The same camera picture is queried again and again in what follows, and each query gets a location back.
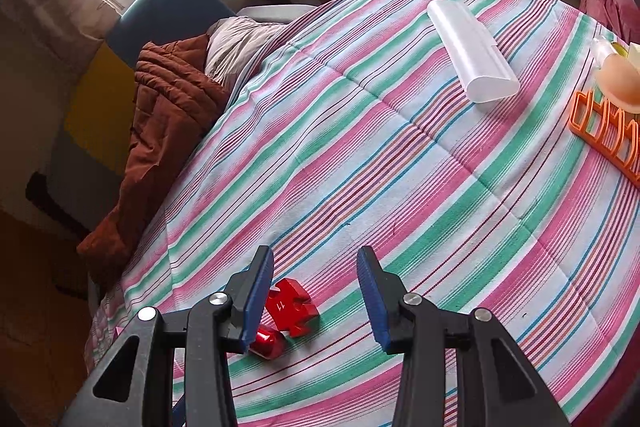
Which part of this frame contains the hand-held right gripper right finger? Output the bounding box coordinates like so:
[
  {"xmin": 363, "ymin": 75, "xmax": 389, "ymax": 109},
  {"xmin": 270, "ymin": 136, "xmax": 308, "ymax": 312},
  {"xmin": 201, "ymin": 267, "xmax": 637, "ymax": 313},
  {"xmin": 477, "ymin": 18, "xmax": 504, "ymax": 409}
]
[{"xmin": 356, "ymin": 245, "xmax": 571, "ymax": 427}]

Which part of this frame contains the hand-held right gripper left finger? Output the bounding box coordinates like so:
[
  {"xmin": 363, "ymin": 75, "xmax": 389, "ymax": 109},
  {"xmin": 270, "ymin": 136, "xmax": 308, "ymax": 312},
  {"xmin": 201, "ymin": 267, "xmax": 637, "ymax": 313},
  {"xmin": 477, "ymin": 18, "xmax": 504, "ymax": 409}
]
[{"xmin": 60, "ymin": 245, "xmax": 275, "ymax": 427}]

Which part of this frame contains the red metal puzzle block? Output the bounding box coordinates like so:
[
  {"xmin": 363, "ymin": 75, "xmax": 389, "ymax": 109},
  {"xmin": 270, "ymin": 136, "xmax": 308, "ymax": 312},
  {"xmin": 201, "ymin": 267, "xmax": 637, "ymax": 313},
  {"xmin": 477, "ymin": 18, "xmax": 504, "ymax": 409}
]
[{"xmin": 263, "ymin": 278, "xmax": 321, "ymax": 339}]

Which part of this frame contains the red metal cylinder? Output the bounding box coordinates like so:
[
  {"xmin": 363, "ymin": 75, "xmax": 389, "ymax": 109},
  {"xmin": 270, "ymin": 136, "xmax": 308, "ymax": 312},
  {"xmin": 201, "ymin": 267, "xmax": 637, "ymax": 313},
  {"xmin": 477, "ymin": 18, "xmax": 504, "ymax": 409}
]
[{"xmin": 249, "ymin": 326, "xmax": 287, "ymax": 360}]

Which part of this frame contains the striped bed sheet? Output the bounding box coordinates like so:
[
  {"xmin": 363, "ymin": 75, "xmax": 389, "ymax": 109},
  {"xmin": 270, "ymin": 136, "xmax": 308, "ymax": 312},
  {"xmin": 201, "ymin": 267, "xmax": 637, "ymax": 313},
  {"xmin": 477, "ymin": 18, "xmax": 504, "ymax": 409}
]
[{"xmin": 85, "ymin": 0, "xmax": 640, "ymax": 427}]

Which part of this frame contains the brown quilt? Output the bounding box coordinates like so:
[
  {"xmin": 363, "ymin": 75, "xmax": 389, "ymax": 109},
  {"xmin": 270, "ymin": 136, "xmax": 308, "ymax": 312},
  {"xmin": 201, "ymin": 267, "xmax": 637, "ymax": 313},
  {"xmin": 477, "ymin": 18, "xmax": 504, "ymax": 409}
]
[{"xmin": 76, "ymin": 34, "xmax": 231, "ymax": 288}]

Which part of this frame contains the grey yellow blue headboard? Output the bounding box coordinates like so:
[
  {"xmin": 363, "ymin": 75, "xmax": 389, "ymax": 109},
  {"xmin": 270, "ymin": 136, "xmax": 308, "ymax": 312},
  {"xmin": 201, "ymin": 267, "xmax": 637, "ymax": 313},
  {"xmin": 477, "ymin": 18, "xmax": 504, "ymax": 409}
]
[{"xmin": 27, "ymin": 0, "xmax": 236, "ymax": 238}]

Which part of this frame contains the pale pink pillow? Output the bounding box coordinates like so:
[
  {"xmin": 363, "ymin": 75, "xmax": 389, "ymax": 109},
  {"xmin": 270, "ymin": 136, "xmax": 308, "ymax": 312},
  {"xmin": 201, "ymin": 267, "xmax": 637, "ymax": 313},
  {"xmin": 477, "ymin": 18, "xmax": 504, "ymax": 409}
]
[{"xmin": 205, "ymin": 17, "xmax": 288, "ymax": 88}]

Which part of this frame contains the translucent white case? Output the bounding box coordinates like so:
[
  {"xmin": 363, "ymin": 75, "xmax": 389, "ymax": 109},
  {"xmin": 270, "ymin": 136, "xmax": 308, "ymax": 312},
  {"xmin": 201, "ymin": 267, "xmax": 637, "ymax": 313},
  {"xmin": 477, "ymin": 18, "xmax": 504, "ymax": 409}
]
[{"xmin": 426, "ymin": 0, "xmax": 521, "ymax": 104}]

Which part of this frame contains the orange plastic rack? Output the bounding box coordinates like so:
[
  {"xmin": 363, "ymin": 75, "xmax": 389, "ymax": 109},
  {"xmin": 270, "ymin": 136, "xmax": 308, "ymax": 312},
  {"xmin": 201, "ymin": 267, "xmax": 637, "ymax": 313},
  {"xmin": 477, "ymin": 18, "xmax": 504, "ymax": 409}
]
[{"xmin": 568, "ymin": 89, "xmax": 640, "ymax": 188}]

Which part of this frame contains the beige egg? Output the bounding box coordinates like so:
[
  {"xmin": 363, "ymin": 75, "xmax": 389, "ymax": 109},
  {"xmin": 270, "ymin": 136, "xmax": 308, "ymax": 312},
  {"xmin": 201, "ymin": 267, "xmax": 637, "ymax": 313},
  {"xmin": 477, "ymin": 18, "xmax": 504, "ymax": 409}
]
[{"xmin": 594, "ymin": 55, "xmax": 640, "ymax": 112}]

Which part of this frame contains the yellow plastic piece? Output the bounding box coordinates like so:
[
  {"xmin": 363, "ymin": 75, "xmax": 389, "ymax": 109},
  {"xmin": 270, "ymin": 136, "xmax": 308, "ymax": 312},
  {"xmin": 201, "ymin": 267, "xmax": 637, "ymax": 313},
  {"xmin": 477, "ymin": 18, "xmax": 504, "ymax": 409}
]
[{"xmin": 611, "ymin": 41, "xmax": 640, "ymax": 64}]

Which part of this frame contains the beige curtain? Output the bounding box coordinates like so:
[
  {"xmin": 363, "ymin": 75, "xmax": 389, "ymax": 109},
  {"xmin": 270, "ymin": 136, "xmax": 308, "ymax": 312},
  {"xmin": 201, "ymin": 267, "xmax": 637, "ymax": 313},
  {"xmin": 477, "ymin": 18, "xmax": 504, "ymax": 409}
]
[{"xmin": 0, "ymin": 0, "xmax": 126, "ymax": 72}]

